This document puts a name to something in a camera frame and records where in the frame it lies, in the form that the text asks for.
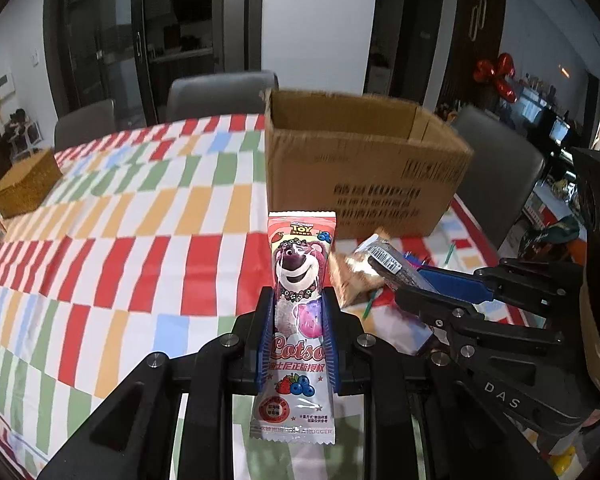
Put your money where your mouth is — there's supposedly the small cluttered shelf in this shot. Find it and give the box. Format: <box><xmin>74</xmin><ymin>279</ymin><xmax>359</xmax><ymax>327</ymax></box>
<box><xmin>2</xmin><ymin>107</ymin><xmax>41</xmax><ymax>158</ymax></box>

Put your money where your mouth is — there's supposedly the black glass-door cabinet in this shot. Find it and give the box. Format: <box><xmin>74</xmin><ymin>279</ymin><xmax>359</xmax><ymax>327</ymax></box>
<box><xmin>45</xmin><ymin>0</ymin><xmax>261</xmax><ymax>131</ymax></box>

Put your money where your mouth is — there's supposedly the pink bear-print snack packet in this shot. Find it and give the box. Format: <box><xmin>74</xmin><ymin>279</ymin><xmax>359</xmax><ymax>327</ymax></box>
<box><xmin>250</xmin><ymin>210</ymin><xmax>338</xmax><ymax>446</ymax></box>

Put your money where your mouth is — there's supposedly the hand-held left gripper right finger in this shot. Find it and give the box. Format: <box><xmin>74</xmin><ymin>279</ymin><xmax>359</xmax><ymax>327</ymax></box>
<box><xmin>322</xmin><ymin>287</ymin><xmax>556</xmax><ymax>480</ymax></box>

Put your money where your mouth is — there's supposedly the colourful checkered tablecloth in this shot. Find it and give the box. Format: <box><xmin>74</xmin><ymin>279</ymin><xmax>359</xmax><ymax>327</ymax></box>
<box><xmin>0</xmin><ymin>112</ymin><xmax>531</xmax><ymax>480</ymax></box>

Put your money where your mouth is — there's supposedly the dark wooden wardrobe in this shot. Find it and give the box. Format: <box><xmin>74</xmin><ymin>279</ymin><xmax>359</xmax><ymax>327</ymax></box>
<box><xmin>445</xmin><ymin>0</ymin><xmax>508</xmax><ymax>111</ymax></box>

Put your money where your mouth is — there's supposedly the pale pink plastic packet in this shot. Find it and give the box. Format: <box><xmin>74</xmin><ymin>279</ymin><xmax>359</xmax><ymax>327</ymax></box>
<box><xmin>365</xmin><ymin>300</ymin><xmax>438</xmax><ymax>357</ymax></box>

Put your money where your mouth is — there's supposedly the yellow plastic item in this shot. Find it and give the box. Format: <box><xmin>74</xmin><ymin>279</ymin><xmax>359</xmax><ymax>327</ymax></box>
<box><xmin>550</xmin><ymin>447</ymin><xmax>578</xmax><ymax>476</ymax></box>

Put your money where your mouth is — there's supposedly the grey upholstered chair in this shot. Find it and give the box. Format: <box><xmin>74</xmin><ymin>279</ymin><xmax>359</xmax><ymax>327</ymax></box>
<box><xmin>450</xmin><ymin>105</ymin><xmax>546</xmax><ymax>251</ymax></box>
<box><xmin>54</xmin><ymin>99</ymin><xmax>117</xmax><ymax>151</ymax></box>
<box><xmin>166</xmin><ymin>71</ymin><xmax>280</xmax><ymax>122</ymax></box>

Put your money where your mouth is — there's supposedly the red foil balloon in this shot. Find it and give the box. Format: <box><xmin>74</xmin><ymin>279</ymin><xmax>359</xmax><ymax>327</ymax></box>
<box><xmin>472</xmin><ymin>52</ymin><xmax>518</xmax><ymax>103</ymax></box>

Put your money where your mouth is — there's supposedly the clear-wrapped brown snack packet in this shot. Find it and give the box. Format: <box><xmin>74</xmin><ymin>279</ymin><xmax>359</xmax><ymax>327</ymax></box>
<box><xmin>330</xmin><ymin>227</ymin><xmax>438</xmax><ymax>308</ymax></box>

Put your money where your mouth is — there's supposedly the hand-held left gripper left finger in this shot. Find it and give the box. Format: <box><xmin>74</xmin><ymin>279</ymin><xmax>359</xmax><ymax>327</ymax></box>
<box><xmin>37</xmin><ymin>287</ymin><xmax>276</xmax><ymax>480</ymax></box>

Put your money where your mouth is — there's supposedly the green printed bag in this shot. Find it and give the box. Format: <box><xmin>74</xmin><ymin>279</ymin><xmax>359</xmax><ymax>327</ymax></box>
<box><xmin>520</xmin><ymin>215</ymin><xmax>581</xmax><ymax>261</ymax></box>

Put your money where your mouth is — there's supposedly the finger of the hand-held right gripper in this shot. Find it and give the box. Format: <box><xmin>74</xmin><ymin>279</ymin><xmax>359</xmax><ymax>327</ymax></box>
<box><xmin>419</xmin><ymin>258</ymin><xmax>586</xmax><ymax>317</ymax></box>
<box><xmin>395</xmin><ymin>286</ymin><xmax>563</xmax><ymax>348</ymax></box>

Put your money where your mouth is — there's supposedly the woven wicker basket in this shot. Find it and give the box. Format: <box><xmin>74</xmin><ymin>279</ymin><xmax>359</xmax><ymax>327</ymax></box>
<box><xmin>0</xmin><ymin>149</ymin><xmax>63</xmax><ymax>218</ymax></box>

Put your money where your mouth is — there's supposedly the brown cardboard box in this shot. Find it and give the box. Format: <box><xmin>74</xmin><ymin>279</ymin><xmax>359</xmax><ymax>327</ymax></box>
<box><xmin>264</xmin><ymin>87</ymin><xmax>476</xmax><ymax>241</ymax></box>

